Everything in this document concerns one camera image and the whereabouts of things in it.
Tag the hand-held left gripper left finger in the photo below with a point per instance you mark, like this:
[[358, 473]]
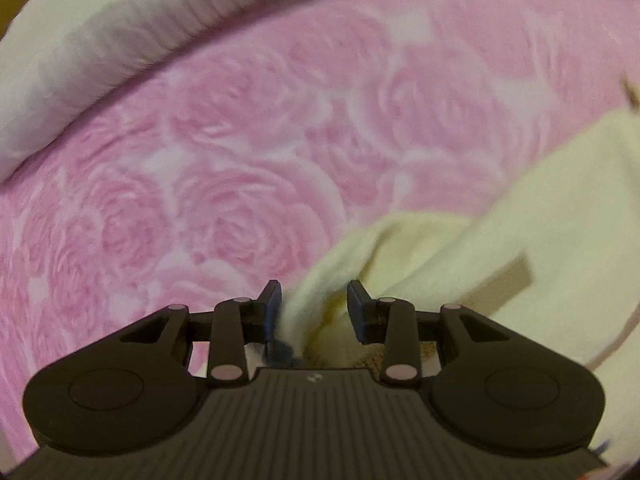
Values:
[[273, 307]]

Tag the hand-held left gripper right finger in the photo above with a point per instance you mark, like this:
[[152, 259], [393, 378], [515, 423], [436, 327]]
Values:
[[356, 310]]

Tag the cream knit sweater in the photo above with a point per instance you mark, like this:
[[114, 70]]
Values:
[[550, 200]]

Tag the pink rose blanket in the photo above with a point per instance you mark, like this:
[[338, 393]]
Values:
[[250, 135]]

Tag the white ribbed duvet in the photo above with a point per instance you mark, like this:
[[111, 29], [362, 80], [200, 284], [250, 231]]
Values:
[[100, 25]]

